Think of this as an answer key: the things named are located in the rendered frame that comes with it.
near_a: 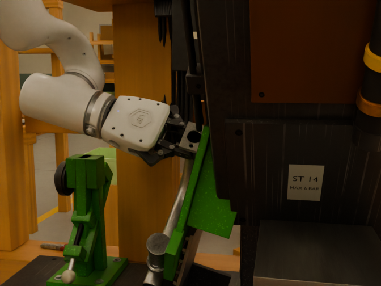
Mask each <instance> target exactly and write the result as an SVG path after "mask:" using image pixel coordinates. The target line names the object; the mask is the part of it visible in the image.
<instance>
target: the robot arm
mask: <svg viewBox="0 0 381 286"><path fill-rule="evenodd" d="M0 39H1V40H2V41H3V42H4V44H5V45H6V46H8V47H9V48H10V49H12V50H15V51H27V50H30V49H33V48H36V47H39V46H41V45H44V44H45V45H46V46H48V47H49V48H50V49H51V50H52V51H53V52H54V53H55V54H56V56H57V57H58V59H59V60H60V62H61V64H62V66H63V68H64V71H65V73H64V74H63V75H62V76H59V77H52V76H49V75H46V74H42V73H33V74H31V75H30V76H29V77H28V78H27V79H26V81H25V82H24V84H23V86H22V89H21V91H20V96H19V107H20V110H21V112H22V114H24V115H25V116H28V117H31V118H34V119H37V120H40V121H44V122H46V123H49V124H53V125H56V126H59V127H62V128H66V129H69V130H71V131H75V132H78V133H81V134H85V135H88V136H91V137H94V138H98V139H103V141H105V142H106V143H108V144H110V145H112V146H114V147H116V148H118V149H120V150H122V151H124V152H126V153H129V154H131V155H134V156H136V157H140V158H142V159H143V160H144V161H145V162H146V163H147V164H148V165H149V166H150V167H153V166H154V165H156V164H157V163H158V162H159V161H160V160H163V159H166V158H168V157H174V156H178V157H181V158H185V159H188V160H191V159H192V160H195V157H196V153H192V152H189V151H186V150H183V149H179V144H180V143H179V142H177V143H176V145H175V144H173V143H171V142H168V141H166V140H164V137H165V134H166V132H172V133H177V134H182V135H183V134H184V131H185V129H186V127H187V125H185V122H184V121H183V120H182V118H181V117H180V115H179V109H178V106H177V105H173V106H169V105H167V104H165V103H162V102H157V101H154V100H150V99H145V98H139V97H134V96H119V97H118V99H116V98H115V96H114V95H112V94H108V93H106V92H102V90H103V88H104V84H105V78H104V73H103V70H102V67H101V64H100V62H99V60H98V57H97V55H96V53H95V51H94V49H93V47H92V45H91V43H90V42H89V40H88V38H87V37H86V36H85V35H84V33H83V32H82V31H81V30H79V29H78V28H77V27H76V26H74V25H72V24H70V23H68V22H66V21H64V20H61V19H58V18H56V17H54V16H52V15H51V14H50V13H48V11H47V9H46V8H45V6H44V4H43V2H42V0H0ZM168 115H172V118H173V119H172V118H169V117H168Z"/></svg>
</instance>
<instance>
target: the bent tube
mask: <svg viewBox="0 0 381 286"><path fill-rule="evenodd" d="M201 135H202V131H200V132H198V131H196V123H192V122H188V124H187V127H186V129H185V131H184V134H183V136H182V139H181V141H180V144H179V149H183V150H186V151H189V152H192V153H197V149H198V145H199V142H200V138H201ZM190 146H191V147H192V148H190ZM193 164H194V160H192V159H191V160H188V159H185V161H184V168H183V173H182V176H181V181H180V185H179V189H178V191H177V195H176V198H175V201H174V204H173V207H172V209H171V212H170V215H169V217H168V220H167V222H166V225H165V227H164V230H163V234H165V235H167V236H168V237H169V239H170V238H171V235H172V232H173V230H174V228H176V226H177V222H178V219H179V216H180V211H181V207H182V204H183V201H184V197H185V193H186V190H187V186H188V182H189V178H190V175H191V172H192V167H193ZM162 281H163V273H161V274H154V273H152V272H151V271H149V270H148V272H147V274H146V277H145V279H144V282H143V286H161V285H162Z"/></svg>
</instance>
